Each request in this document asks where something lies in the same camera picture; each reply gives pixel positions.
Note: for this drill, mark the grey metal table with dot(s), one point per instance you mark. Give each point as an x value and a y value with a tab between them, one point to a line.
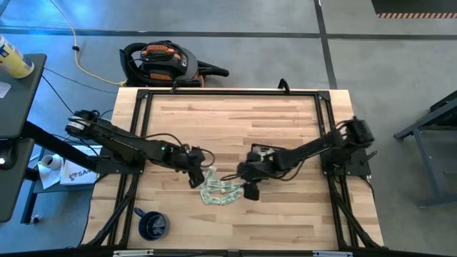
439	200

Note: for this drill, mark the white paper towel roll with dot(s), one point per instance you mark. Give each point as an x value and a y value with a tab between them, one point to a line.
51	161

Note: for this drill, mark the green Stevia sweetener packet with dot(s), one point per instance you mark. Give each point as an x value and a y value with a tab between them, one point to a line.
235	185
268	152
228	200
211	173
226	185
237	194

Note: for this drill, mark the top-left white sugar packet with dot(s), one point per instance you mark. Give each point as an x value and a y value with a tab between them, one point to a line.
205	195

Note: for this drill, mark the center white sugar packet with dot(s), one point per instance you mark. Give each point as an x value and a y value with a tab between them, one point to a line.
214	200

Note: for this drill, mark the black aluminium table frame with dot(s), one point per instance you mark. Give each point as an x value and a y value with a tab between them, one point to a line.
232	93

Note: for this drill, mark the black side desk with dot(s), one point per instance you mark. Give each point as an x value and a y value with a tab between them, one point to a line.
21	100

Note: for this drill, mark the orange black shop vacuum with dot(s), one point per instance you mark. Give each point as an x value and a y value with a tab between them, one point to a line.
168	64

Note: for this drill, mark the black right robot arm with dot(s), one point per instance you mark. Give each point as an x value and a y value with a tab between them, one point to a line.
310	146

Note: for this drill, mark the dark blue mug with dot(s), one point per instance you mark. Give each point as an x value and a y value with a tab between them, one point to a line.
153	226

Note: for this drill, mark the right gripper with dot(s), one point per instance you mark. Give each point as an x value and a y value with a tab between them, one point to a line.
253	171

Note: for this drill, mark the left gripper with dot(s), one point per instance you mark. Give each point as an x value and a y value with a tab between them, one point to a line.
191	157

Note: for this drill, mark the right white sugar packet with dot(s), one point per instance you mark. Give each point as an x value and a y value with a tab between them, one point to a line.
213	183

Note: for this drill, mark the white paper sheet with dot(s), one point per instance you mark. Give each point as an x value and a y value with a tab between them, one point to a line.
3	89

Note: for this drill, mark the yellow wipes canister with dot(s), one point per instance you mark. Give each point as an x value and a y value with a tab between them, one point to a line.
14	60

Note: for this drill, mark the black mat with hazard stripe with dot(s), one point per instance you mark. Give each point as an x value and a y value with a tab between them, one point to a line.
414	5

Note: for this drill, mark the silver metal bracket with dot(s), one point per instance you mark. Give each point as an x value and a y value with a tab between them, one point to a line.
332	253
133	253

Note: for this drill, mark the black frame clamp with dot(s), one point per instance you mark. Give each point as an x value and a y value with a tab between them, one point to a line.
174	87
283	85

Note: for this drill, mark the white printed box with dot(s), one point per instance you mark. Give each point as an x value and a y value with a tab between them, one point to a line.
76	175

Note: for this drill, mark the black stand beam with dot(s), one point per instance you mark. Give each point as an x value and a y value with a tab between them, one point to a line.
53	142

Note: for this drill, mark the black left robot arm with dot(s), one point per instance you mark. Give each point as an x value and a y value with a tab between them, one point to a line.
121	141

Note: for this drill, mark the black device with red light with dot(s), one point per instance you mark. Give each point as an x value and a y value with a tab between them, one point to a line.
4	160

